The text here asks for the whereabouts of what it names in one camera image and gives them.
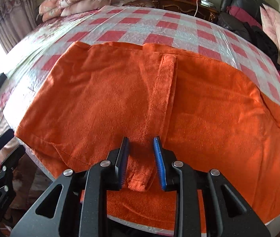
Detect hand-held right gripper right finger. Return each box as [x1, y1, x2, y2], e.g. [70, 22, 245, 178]
[153, 136, 271, 237]

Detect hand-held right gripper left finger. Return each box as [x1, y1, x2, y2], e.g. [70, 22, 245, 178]
[10, 136, 130, 237]

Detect orange pants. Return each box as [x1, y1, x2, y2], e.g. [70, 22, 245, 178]
[14, 42, 280, 228]

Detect pink curtain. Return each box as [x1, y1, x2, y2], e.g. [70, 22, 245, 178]
[0, 0, 42, 55]

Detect pink white checkered cloth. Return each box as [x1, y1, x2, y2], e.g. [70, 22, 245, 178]
[3, 5, 280, 235]

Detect stack of pink pillows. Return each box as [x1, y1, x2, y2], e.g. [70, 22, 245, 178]
[39, 0, 69, 22]

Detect pale pink pillow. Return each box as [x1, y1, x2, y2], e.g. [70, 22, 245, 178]
[60, 0, 117, 17]

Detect carved wooden nightstand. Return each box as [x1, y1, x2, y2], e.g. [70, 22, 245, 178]
[150, 0, 219, 22]

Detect red floral pillow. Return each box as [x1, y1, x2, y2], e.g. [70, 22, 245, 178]
[123, 0, 155, 8]

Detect black garment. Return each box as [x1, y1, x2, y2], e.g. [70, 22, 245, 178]
[243, 22, 280, 63]

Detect dark red garment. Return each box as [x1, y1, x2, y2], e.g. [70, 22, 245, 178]
[229, 5, 262, 28]

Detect white cable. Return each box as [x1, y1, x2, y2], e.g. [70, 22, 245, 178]
[194, 0, 203, 17]

